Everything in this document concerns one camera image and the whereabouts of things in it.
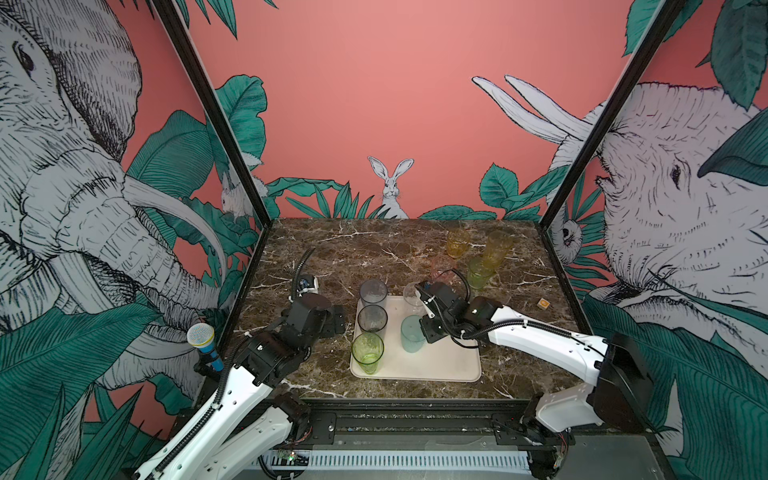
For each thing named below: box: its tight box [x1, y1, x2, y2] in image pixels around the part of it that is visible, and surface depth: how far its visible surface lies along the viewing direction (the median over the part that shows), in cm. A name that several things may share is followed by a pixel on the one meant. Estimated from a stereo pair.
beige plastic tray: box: [352, 296, 413, 381], surface depth 87 cm
